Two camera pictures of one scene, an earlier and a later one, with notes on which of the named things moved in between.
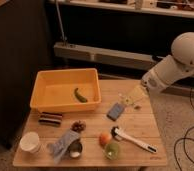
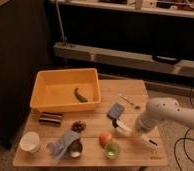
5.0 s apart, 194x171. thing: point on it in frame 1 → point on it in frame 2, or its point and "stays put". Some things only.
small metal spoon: x=136 y=107 stays put
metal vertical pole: x=59 y=16 stays put
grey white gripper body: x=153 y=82 → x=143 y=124
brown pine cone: x=78 y=126 stays put
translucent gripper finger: x=126 y=99 → x=124 y=128
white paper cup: x=29 y=142 stays put
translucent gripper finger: x=137 y=95 → x=150 y=141
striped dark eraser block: x=50 y=119 stays put
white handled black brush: x=120 y=134 → x=116 y=123
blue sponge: x=115 y=111 stays put
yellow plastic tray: x=54 y=89 stays put
